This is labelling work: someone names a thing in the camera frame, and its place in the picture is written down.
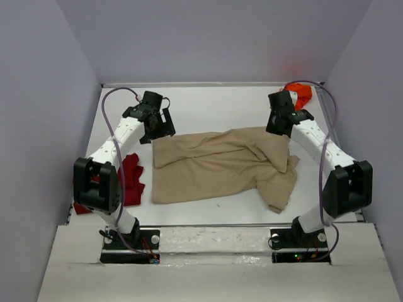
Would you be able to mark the dark red t shirt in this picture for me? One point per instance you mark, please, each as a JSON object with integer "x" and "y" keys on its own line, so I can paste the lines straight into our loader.
{"x": 133, "y": 179}

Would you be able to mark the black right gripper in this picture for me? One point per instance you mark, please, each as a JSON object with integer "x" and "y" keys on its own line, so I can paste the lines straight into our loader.
{"x": 271, "y": 128}

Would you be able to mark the orange t shirt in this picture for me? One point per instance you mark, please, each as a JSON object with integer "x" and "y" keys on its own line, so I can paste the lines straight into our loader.
{"x": 304, "y": 94}

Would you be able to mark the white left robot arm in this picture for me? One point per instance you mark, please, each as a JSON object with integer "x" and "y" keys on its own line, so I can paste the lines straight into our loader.
{"x": 113, "y": 151}

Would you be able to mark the beige t shirt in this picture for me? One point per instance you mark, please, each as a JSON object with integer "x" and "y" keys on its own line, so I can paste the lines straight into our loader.
{"x": 199, "y": 166}

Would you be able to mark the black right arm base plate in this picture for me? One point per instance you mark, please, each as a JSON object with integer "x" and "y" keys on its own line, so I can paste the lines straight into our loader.
{"x": 286, "y": 249}

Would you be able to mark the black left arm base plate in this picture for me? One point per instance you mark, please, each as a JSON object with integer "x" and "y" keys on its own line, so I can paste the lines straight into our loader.
{"x": 144, "y": 251}

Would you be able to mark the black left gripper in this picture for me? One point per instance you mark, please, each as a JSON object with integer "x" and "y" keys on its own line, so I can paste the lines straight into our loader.
{"x": 166, "y": 129}

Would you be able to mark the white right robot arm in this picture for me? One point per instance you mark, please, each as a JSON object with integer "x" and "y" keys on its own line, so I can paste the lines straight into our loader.
{"x": 345, "y": 184}

